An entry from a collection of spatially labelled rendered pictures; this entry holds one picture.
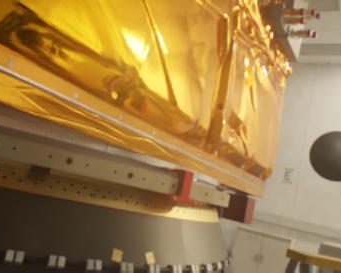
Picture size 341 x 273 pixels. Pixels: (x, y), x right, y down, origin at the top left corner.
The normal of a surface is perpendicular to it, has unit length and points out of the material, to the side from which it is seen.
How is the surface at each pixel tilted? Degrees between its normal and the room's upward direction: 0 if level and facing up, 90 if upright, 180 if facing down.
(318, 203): 90
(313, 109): 90
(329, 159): 90
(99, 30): 100
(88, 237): 62
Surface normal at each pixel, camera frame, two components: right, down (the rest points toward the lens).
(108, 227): 0.61, -0.46
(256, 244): -0.44, -0.25
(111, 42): 0.75, 0.23
